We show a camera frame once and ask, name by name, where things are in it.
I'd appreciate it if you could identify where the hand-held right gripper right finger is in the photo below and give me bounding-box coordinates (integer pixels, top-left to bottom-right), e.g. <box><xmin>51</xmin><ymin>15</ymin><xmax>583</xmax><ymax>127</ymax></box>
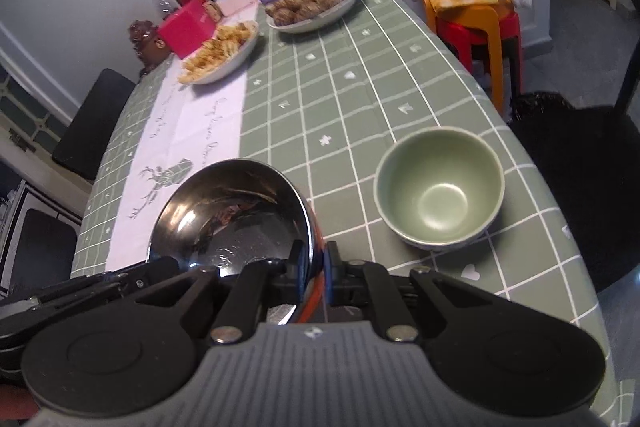
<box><xmin>322</xmin><ymin>242</ymin><xmax>502</xmax><ymax>343</ymax></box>

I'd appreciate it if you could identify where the red plastic stool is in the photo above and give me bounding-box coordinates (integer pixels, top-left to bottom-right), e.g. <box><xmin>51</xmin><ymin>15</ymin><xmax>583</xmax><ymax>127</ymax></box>
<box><xmin>434</xmin><ymin>9</ymin><xmax>525</xmax><ymax>98</ymax></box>

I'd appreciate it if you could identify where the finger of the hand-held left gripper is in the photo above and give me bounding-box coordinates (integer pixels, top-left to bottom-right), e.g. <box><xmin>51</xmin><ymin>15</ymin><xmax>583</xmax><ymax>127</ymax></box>
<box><xmin>29</xmin><ymin>256</ymin><xmax>182</xmax><ymax>311</ymax></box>

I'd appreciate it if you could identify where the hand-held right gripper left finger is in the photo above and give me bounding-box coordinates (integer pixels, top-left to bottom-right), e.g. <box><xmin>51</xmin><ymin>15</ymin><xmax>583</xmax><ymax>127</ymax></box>
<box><xmin>134</xmin><ymin>239</ymin><xmax>306</xmax><ymax>344</ymax></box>

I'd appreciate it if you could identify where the orange plastic stool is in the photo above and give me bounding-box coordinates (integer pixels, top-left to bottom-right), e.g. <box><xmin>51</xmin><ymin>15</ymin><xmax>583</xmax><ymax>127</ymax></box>
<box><xmin>421</xmin><ymin>0</ymin><xmax>516</xmax><ymax>116</ymax></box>

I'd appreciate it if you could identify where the green checked tablecloth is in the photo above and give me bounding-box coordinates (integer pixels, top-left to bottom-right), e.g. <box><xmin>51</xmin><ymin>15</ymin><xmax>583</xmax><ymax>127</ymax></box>
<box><xmin>70</xmin><ymin>0</ymin><xmax>632</xmax><ymax>427</ymax></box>

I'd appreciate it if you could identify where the small green ceramic bowl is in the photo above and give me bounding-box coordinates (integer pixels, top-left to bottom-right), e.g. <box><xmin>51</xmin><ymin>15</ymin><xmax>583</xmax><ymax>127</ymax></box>
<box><xmin>373</xmin><ymin>126</ymin><xmax>506</xmax><ymax>252</ymax></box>

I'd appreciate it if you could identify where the pink box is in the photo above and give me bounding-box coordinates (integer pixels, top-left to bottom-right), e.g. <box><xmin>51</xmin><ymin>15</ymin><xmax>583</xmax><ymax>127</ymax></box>
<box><xmin>157</xmin><ymin>0</ymin><xmax>219</xmax><ymax>58</ymax></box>

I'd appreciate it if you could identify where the white dish of brown snacks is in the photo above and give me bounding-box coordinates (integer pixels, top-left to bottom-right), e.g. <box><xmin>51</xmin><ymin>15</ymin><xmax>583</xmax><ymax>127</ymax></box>
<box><xmin>264</xmin><ymin>0</ymin><xmax>361</xmax><ymax>33</ymax></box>

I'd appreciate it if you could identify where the black fluffy-cushioned chair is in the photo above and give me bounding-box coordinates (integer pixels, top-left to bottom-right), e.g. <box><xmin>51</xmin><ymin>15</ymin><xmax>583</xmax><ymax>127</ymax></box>
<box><xmin>507</xmin><ymin>22</ymin><xmax>640</xmax><ymax>296</ymax></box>

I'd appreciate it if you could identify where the pile of fried snacks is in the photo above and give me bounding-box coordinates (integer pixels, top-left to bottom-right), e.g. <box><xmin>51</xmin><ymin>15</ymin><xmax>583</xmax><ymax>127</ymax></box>
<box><xmin>179</xmin><ymin>20</ymin><xmax>256</xmax><ymax>81</ymax></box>

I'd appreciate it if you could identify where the white table runner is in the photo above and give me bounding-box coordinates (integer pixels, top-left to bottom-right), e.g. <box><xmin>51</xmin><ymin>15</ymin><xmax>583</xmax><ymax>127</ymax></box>
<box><xmin>107</xmin><ymin>2</ymin><xmax>261</xmax><ymax>271</ymax></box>

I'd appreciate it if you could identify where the white dish of fried snacks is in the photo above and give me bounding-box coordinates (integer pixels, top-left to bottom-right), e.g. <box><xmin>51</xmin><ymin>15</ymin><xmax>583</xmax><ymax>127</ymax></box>
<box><xmin>177</xmin><ymin>20</ymin><xmax>261</xmax><ymax>86</ymax></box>

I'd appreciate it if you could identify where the white cabinet with dark glass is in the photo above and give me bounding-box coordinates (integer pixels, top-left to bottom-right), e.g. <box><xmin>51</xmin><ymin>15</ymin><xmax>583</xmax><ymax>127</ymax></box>
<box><xmin>0</xmin><ymin>177</ymin><xmax>84</xmax><ymax>299</ymax></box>

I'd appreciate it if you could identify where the clear plastic water bottle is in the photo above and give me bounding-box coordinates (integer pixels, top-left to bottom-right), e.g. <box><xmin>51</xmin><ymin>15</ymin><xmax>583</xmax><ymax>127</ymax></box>
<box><xmin>148</xmin><ymin>0</ymin><xmax>176</xmax><ymax>21</ymax></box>

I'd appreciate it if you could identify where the orange steel-lined bowl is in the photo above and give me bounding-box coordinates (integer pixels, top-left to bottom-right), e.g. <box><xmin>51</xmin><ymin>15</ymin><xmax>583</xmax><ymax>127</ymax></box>
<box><xmin>145</xmin><ymin>158</ymin><xmax>326</xmax><ymax>326</ymax></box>

